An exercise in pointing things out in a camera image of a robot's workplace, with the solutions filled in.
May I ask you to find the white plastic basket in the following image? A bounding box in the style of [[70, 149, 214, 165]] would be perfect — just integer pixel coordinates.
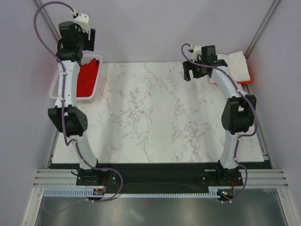
[[48, 54, 104, 101]]

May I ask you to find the aluminium rail frame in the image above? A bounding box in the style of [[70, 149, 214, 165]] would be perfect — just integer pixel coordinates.
[[22, 127, 292, 226]]

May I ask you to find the purple cable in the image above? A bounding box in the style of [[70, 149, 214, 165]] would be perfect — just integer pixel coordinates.
[[33, 1, 124, 215], [180, 43, 257, 203]]

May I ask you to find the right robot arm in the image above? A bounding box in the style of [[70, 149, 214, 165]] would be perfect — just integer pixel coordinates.
[[182, 43, 258, 186]]

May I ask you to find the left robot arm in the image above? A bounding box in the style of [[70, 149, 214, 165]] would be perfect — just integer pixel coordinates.
[[48, 21, 103, 186]]

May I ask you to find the white slotted cable duct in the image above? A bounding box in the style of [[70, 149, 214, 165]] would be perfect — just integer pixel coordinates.
[[43, 187, 233, 198]]

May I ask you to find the folded orange t-shirt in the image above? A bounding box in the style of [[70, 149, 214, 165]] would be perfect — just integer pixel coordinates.
[[238, 75, 253, 84]]

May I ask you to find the red t-shirt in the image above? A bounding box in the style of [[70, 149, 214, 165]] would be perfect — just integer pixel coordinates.
[[77, 58, 100, 97]]

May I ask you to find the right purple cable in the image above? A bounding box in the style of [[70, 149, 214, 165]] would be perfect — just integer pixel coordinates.
[[180, 43, 257, 203]]

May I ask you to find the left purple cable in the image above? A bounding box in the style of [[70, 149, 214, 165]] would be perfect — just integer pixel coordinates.
[[33, 1, 124, 215]]

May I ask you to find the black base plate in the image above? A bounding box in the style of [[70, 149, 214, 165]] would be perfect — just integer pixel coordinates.
[[75, 162, 245, 197]]

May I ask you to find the folded white t-shirt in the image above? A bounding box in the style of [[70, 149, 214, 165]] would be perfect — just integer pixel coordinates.
[[217, 51, 250, 83]]

